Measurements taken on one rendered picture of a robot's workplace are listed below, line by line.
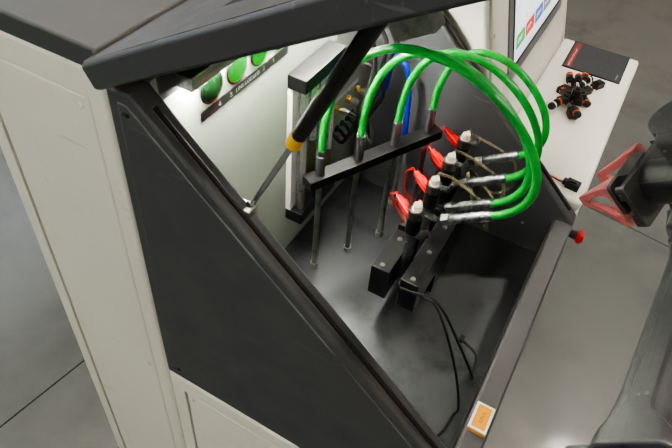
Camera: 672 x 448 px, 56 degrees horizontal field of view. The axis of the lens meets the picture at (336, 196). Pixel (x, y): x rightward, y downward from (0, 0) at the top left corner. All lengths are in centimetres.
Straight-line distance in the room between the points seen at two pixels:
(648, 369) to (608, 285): 217
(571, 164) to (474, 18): 45
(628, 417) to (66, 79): 72
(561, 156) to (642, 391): 108
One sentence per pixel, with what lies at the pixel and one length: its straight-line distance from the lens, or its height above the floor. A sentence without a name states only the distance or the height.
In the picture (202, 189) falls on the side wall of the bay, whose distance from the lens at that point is 81.
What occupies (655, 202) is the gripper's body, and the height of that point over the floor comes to 139.
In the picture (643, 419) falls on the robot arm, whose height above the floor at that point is 150.
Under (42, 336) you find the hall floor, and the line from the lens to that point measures 242.
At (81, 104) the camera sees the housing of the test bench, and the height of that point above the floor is 140.
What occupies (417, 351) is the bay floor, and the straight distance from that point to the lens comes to 129.
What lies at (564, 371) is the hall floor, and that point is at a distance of 240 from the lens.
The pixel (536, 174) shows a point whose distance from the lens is 99.
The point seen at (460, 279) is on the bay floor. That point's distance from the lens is 142.
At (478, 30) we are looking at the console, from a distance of 132.
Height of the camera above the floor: 190
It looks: 44 degrees down
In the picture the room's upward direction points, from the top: 5 degrees clockwise
